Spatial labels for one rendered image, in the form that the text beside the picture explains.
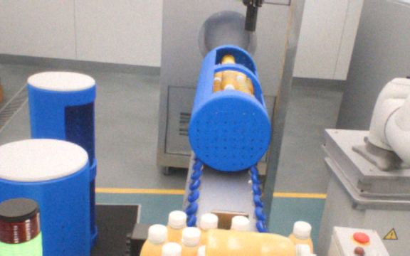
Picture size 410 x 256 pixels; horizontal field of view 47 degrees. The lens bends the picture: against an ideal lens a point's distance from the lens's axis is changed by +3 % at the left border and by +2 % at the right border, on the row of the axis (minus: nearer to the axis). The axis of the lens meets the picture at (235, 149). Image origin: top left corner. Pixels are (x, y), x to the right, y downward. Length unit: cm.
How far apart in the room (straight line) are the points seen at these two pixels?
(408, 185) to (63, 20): 529
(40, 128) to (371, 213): 145
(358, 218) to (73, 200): 89
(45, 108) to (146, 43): 414
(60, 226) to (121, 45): 493
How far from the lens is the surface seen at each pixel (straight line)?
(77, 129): 250
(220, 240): 89
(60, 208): 145
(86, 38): 631
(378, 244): 111
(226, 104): 154
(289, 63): 258
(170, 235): 108
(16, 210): 81
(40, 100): 220
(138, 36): 623
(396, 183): 156
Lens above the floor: 167
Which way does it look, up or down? 23 degrees down
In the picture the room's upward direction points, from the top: 7 degrees clockwise
